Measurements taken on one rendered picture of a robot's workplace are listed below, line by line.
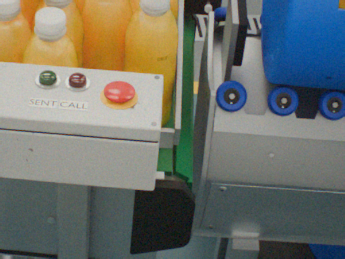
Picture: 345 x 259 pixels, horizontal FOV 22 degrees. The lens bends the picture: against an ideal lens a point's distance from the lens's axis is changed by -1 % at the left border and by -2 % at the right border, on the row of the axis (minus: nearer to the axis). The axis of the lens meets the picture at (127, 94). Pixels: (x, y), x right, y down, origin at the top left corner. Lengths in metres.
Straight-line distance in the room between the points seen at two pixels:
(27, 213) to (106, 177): 0.25
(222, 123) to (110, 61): 0.18
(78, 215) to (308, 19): 0.39
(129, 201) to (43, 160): 0.23
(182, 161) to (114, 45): 0.19
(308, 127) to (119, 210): 0.30
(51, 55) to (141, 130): 0.19
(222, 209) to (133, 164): 0.42
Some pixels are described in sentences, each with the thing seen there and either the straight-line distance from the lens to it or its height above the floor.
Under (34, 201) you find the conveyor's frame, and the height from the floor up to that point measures 0.85.
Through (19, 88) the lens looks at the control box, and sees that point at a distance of 1.03.
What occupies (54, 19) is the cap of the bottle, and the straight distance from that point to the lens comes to 1.11.
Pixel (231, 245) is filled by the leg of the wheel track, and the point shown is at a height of 0.62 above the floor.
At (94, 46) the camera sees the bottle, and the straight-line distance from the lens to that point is 1.23.
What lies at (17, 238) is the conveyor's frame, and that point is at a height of 0.76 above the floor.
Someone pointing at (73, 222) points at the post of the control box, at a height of 0.90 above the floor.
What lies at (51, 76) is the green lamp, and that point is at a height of 1.11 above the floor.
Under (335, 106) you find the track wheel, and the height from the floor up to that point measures 0.97.
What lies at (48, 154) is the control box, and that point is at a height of 1.05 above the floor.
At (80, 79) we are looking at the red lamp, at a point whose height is 1.11.
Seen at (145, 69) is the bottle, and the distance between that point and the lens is 1.20.
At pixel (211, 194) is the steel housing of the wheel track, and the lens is 1.36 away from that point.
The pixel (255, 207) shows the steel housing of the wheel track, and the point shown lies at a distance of 1.40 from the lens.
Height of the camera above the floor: 1.75
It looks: 39 degrees down
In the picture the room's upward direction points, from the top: 4 degrees clockwise
